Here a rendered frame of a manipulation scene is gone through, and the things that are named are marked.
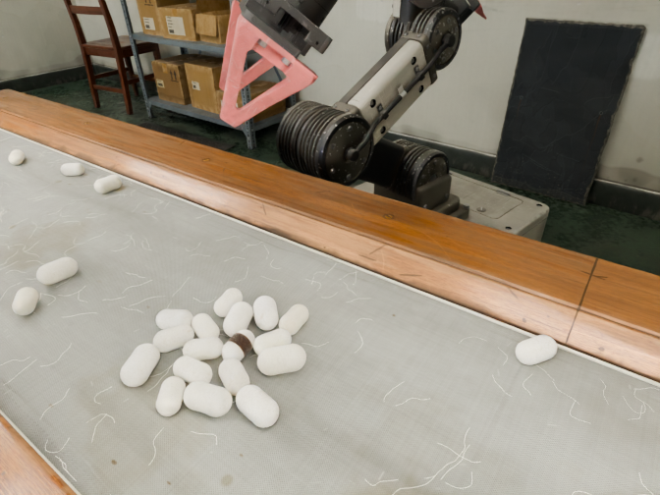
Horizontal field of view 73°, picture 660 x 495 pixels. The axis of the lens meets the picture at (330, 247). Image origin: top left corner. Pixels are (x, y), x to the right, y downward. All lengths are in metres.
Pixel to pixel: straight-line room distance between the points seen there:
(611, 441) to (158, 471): 0.30
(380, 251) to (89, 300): 0.29
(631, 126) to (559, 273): 1.87
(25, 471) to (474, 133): 2.35
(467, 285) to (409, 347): 0.09
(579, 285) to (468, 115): 2.07
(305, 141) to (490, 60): 1.73
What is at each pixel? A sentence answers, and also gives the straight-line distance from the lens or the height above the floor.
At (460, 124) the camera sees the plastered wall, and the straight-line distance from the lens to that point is 2.52.
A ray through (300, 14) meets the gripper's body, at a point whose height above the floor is 0.98.
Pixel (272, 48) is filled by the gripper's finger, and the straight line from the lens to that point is 0.36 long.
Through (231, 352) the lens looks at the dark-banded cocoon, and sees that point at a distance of 0.37.
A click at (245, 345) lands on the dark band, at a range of 0.38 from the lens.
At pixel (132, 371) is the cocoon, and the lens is 0.38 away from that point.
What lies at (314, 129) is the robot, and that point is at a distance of 0.76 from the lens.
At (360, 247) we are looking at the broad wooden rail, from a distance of 0.48.
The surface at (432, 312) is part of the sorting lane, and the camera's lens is 0.43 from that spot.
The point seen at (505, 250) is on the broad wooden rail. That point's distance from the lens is 0.48.
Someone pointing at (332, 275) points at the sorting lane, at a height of 0.74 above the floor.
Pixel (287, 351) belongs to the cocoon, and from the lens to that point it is 0.36.
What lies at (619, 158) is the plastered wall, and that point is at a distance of 2.36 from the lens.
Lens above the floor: 1.02
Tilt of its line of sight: 34 degrees down
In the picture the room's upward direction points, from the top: 1 degrees counter-clockwise
